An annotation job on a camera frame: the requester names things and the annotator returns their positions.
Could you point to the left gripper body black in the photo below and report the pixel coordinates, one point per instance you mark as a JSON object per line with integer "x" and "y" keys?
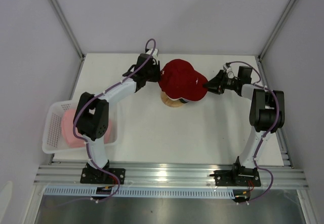
{"x": 153, "y": 75}

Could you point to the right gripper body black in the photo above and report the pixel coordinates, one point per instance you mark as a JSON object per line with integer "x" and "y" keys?
{"x": 227, "y": 83}

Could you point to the red LA baseball cap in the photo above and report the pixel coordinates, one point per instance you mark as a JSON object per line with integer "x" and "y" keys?
{"x": 179, "y": 80}

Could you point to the white baseball cap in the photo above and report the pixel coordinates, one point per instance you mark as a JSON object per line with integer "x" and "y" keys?
{"x": 178, "y": 100}

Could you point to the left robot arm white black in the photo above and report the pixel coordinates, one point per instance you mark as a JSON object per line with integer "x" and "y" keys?
{"x": 91, "y": 119}

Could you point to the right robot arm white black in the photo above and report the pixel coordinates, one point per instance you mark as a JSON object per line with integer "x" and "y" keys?
{"x": 267, "y": 115}

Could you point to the wooden hat stand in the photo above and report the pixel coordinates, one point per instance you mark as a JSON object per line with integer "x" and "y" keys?
{"x": 169, "y": 102}

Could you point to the pink baseball cap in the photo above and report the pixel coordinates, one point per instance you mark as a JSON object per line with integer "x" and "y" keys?
{"x": 67, "y": 130}

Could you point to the white plastic bin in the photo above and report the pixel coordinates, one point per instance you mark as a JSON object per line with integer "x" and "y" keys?
{"x": 53, "y": 141}

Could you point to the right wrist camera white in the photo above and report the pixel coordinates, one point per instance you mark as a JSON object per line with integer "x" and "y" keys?
{"x": 228, "y": 70}

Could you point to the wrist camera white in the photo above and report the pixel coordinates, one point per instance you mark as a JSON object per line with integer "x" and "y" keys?
{"x": 228, "y": 70}
{"x": 153, "y": 52}

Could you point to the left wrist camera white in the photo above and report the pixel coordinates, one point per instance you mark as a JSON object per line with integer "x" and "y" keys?
{"x": 153, "y": 52}

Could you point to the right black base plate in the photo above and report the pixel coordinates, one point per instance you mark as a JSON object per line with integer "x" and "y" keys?
{"x": 236, "y": 178}

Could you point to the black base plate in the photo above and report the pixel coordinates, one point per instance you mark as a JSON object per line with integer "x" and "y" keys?
{"x": 95, "y": 176}
{"x": 236, "y": 178}

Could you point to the left aluminium corner post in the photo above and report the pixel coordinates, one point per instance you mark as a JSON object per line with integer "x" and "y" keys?
{"x": 66, "y": 27}

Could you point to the aluminium corner post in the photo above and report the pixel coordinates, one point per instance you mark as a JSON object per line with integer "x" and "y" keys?
{"x": 277, "y": 28}
{"x": 66, "y": 27}

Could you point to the aluminium mounting rail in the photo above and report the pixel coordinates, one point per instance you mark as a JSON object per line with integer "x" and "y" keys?
{"x": 161, "y": 175}

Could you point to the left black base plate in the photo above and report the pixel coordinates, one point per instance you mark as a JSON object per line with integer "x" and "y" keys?
{"x": 95, "y": 176}

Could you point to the right aluminium corner post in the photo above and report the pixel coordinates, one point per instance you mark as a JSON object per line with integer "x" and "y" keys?
{"x": 277, "y": 28}

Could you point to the white slotted cable duct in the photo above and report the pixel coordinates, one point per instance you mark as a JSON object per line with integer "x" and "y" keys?
{"x": 92, "y": 191}

